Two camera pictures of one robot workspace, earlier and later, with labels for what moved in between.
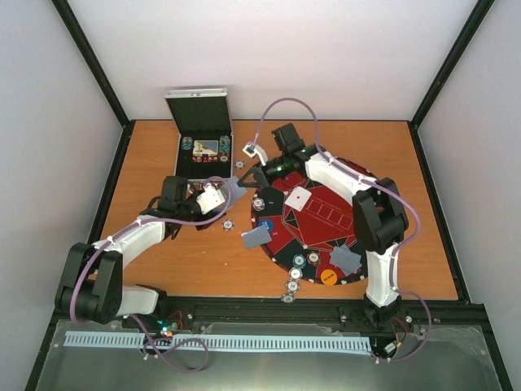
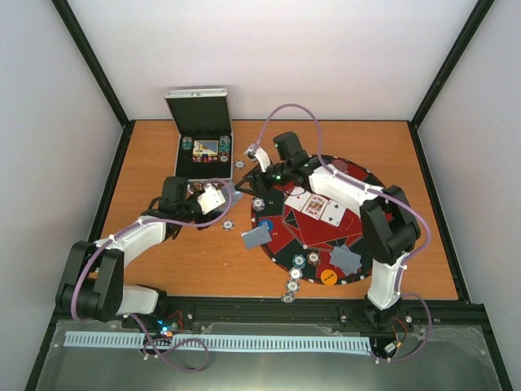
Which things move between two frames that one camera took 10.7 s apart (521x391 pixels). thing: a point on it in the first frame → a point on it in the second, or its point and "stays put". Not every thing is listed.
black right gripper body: (278, 173) → (265, 186)
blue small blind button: (269, 224) stays put
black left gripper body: (203, 226) stays put
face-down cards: (348, 261) stays put
